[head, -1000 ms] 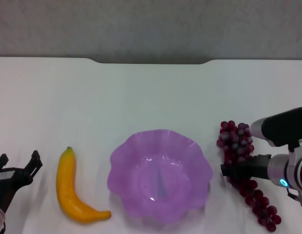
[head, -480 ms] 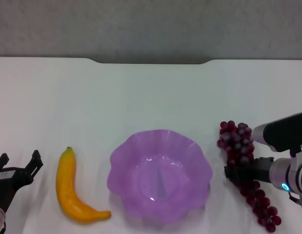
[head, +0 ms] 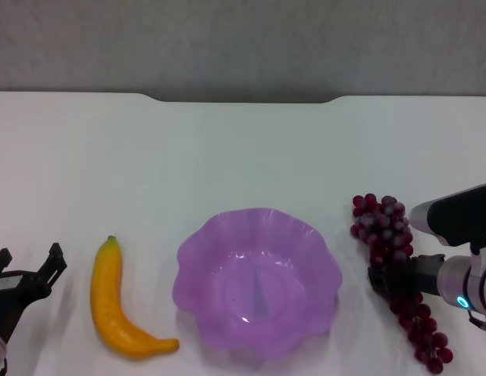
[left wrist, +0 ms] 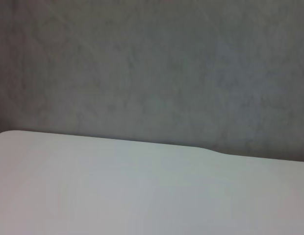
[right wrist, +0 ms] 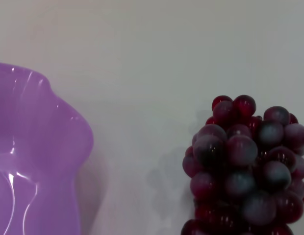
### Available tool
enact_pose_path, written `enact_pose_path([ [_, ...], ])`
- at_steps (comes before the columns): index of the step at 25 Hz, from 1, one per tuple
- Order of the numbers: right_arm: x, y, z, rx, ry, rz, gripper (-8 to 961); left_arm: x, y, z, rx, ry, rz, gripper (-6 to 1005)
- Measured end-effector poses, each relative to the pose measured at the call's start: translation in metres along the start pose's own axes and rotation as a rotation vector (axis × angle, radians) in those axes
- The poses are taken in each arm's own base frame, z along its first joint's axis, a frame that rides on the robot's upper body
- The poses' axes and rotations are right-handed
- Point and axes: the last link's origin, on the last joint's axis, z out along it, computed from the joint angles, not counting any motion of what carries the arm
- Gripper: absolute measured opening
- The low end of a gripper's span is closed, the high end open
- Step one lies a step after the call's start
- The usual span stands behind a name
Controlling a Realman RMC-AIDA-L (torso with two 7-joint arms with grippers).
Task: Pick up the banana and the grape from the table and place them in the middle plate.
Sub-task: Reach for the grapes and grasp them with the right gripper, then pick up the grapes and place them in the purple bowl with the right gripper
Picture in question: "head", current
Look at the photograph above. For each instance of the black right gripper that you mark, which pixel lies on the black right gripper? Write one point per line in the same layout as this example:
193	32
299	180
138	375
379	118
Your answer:
421	276

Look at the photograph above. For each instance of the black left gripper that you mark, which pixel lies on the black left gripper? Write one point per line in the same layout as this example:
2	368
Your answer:
6	305

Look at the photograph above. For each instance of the dark red grape bunch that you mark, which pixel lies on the dark red grape bunch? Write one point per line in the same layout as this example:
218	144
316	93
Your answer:
380	231

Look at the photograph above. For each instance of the yellow banana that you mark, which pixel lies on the yellow banana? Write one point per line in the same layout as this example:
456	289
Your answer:
106	290

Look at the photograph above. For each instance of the purple translucent wavy plate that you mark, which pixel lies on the purple translucent wavy plate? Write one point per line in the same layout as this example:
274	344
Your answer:
235	313

